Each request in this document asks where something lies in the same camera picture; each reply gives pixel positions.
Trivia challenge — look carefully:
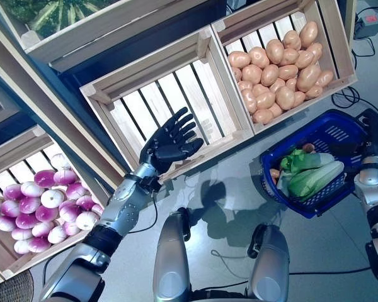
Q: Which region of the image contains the light wooden slatted crate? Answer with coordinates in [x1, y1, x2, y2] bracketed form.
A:
[79, 26, 255, 183]
[0, 0, 215, 64]
[0, 125, 110, 281]
[210, 0, 359, 136]

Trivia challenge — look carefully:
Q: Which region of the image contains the green striped pumpkin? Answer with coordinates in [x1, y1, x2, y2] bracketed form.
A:
[0, 0, 114, 40]

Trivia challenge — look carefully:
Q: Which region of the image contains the green napa cabbage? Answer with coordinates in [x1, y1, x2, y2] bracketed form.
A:
[277, 148, 306, 189]
[289, 152, 335, 174]
[288, 160, 346, 199]

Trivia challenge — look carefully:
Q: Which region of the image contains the grey box red button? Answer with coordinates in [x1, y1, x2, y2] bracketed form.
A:
[355, 12, 378, 39]

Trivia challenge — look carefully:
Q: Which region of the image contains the wooden display shelf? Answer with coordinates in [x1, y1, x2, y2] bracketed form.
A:
[0, 0, 358, 284]

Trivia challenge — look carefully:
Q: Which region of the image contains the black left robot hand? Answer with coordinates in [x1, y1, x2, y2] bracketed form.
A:
[140, 106, 205, 174]

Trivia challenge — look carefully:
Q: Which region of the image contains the long black floor cable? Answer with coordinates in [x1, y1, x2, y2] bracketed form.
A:
[331, 85, 378, 122]

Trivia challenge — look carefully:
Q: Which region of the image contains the brown wicker stand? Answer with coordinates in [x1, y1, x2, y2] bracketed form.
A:
[0, 269, 35, 302]

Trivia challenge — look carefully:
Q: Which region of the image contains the silver robot leg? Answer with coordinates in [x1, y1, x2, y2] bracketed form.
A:
[245, 222, 291, 302]
[152, 207, 192, 302]

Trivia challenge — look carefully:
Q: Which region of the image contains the silver left robot leg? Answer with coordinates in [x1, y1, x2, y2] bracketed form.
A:
[152, 207, 192, 302]

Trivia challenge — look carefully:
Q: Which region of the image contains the silver right robot leg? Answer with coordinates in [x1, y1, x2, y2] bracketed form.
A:
[245, 222, 291, 302]

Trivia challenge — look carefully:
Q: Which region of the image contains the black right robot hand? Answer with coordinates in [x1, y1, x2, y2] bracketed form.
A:
[329, 138, 371, 161]

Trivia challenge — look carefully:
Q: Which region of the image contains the blue plastic shopping basket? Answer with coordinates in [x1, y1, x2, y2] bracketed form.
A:
[260, 108, 378, 220]

